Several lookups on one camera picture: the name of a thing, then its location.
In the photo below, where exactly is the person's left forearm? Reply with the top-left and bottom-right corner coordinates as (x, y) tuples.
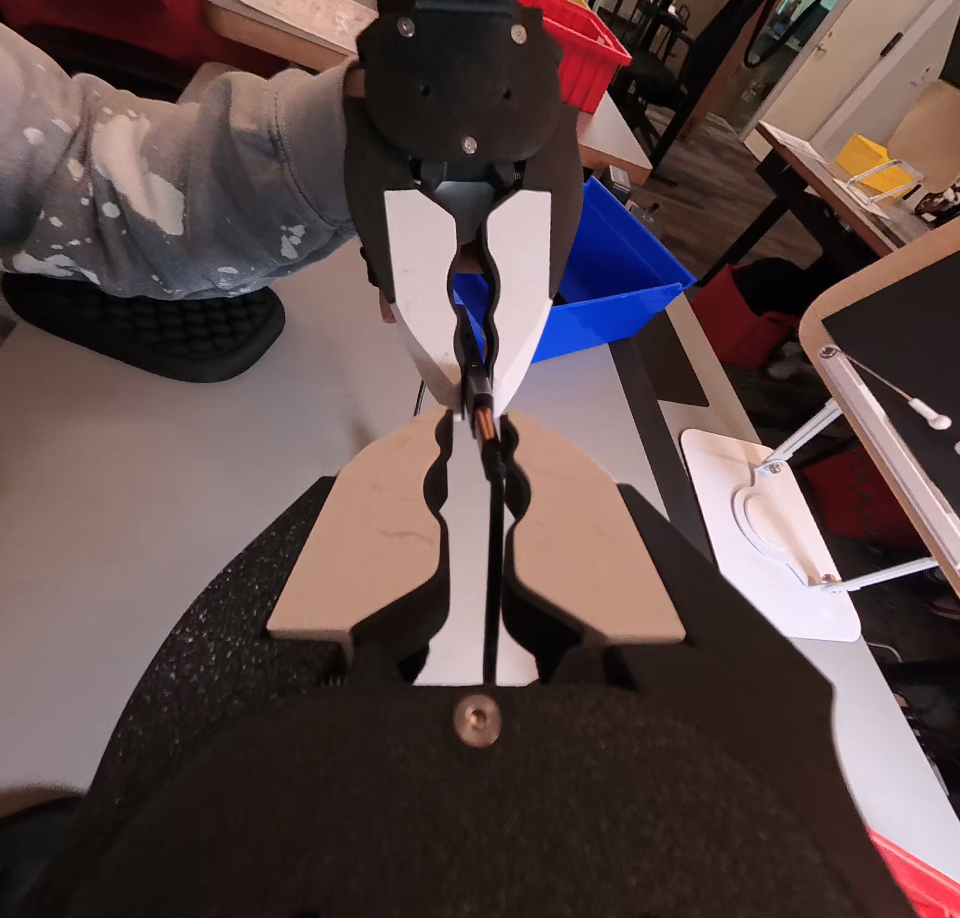
(0, 21), (363, 302)

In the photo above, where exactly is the black braided usb-c cable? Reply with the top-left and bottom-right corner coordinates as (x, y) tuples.
(471, 400), (511, 688)

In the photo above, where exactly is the red bag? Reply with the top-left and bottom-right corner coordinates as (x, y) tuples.
(691, 258), (802, 372)

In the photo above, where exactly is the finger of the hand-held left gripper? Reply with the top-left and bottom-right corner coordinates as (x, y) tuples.
(478, 190), (555, 409)
(382, 189), (470, 413)

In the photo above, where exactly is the small red ribbed bin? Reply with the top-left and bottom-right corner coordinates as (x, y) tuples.
(513, 0), (633, 114)

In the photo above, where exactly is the white folding board stand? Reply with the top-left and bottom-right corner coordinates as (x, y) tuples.
(678, 396), (960, 643)

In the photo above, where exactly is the yellow box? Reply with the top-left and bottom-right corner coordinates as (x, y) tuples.
(834, 132), (925, 203)

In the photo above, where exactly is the red plastic bin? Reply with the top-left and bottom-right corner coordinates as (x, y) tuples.
(866, 826), (960, 918)

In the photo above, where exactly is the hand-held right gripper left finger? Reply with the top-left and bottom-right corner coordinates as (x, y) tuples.
(266, 406), (453, 672)

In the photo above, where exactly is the blue plastic bin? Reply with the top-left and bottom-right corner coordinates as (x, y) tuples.
(452, 175), (699, 364)

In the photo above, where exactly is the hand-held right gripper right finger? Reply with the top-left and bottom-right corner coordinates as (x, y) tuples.
(498, 410), (687, 672)

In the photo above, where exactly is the black wrist rest pad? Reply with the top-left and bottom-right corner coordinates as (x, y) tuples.
(0, 271), (288, 384)

